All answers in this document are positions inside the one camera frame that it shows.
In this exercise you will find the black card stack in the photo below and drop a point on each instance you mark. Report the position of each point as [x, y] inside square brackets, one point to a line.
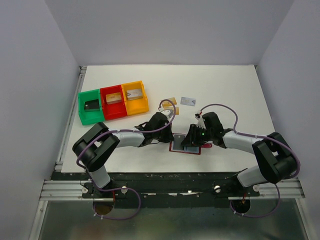
[92, 105]

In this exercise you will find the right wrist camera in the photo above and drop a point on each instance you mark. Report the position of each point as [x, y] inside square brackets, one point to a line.
[200, 120]

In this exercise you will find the silver card stack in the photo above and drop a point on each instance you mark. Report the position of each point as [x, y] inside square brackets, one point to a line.
[134, 94]

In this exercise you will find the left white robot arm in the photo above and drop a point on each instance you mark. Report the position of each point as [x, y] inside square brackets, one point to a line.
[95, 147]

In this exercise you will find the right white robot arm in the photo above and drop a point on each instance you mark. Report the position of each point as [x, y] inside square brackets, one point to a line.
[274, 160]

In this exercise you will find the red plastic bin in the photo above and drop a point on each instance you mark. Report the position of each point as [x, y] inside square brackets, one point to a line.
[116, 110]

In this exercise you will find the green plastic bin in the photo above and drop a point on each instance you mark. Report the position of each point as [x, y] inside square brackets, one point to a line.
[89, 118]

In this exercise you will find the white VIP card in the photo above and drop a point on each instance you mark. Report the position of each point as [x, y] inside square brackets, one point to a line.
[187, 101]

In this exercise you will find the gold VIP card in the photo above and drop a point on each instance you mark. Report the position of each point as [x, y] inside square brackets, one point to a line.
[169, 102]
[177, 109]

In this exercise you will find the black VIP card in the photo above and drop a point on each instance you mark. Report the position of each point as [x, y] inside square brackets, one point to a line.
[177, 143]

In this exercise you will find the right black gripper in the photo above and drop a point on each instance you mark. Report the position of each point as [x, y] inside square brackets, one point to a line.
[191, 140]

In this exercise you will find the red leather card holder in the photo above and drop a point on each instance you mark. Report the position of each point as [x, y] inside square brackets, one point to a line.
[190, 150]

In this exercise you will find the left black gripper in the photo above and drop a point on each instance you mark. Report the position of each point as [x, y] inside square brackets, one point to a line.
[169, 137]

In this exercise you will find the aluminium frame rail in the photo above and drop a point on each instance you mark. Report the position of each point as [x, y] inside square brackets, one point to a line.
[66, 125]

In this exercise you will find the gold card stack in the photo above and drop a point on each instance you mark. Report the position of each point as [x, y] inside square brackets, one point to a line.
[113, 98]

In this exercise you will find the yellow plastic bin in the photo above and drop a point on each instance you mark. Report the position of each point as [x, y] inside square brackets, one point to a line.
[138, 106]

